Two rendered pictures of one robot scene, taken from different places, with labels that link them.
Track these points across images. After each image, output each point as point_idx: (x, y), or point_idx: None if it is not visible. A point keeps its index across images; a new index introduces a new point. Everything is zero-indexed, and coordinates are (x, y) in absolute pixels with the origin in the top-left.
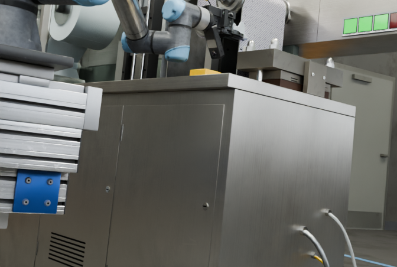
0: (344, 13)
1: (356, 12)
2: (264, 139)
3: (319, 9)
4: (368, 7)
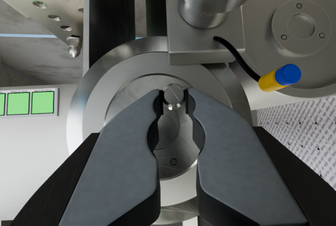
0: (56, 123)
1: (36, 122)
2: None
3: None
4: (17, 128)
